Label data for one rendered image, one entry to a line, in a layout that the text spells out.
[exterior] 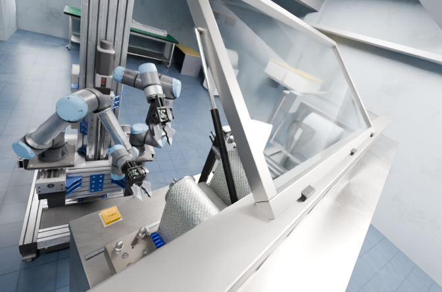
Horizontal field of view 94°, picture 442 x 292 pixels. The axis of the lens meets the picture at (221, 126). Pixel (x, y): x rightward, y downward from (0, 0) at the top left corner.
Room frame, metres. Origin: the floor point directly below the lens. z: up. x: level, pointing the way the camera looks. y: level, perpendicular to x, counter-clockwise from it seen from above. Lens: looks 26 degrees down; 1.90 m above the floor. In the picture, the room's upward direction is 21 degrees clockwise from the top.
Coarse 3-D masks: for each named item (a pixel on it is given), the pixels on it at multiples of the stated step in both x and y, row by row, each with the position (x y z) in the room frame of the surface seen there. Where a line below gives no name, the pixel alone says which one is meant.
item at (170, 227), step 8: (168, 208) 0.57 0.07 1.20; (168, 216) 0.57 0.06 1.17; (160, 224) 0.58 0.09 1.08; (168, 224) 0.56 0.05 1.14; (176, 224) 0.54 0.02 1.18; (160, 232) 0.58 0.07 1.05; (168, 232) 0.55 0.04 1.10; (176, 232) 0.53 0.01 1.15; (184, 232) 0.51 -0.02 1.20; (168, 240) 0.54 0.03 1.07
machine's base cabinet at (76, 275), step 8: (72, 248) 0.51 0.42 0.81; (72, 256) 0.51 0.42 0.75; (72, 264) 0.51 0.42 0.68; (80, 264) 0.45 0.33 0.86; (72, 272) 0.51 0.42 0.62; (80, 272) 0.44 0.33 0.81; (72, 280) 0.51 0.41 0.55; (80, 280) 0.44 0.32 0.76; (72, 288) 0.50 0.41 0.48; (80, 288) 0.43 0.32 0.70
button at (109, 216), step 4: (112, 208) 0.68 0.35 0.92; (116, 208) 0.69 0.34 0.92; (104, 212) 0.65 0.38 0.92; (108, 212) 0.65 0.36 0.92; (112, 212) 0.66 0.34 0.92; (116, 212) 0.67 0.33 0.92; (104, 216) 0.63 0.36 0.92; (108, 216) 0.64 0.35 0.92; (112, 216) 0.64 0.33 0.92; (116, 216) 0.65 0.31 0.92; (120, 216) 0.66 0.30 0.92; (104, 220) 0.62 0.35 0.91; (108, 220) 0.62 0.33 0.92; (112, 220) 0.63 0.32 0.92; (116, 220) 0.65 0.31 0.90
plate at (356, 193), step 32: (384, 160) 1.39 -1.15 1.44; (352, 192) 0.81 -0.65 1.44; (320, 224) 0.54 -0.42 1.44; (352, 224) 0.60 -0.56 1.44; (288, 256) 0.38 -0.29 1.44; (320, 256) 0.41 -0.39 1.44; (352, 256) 0.45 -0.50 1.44; (256, 288) 0.27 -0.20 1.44; (288, 288) 0.30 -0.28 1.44; (320, 288) 0.33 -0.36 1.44
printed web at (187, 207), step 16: (240, 160) 0.77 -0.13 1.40; (224, 176) 0.74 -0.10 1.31; (240, 176) 0.71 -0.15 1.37; (176, 192) 0.58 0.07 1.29; (192, 192) 0.59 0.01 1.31; (224, 192) 0.73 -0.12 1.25; (240, 192) 0.69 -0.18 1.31; (176, 208) 0.55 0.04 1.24; (192, 208) 0.53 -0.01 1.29; (208, 208) 0.54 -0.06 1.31; (192, 224) 0.50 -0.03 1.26
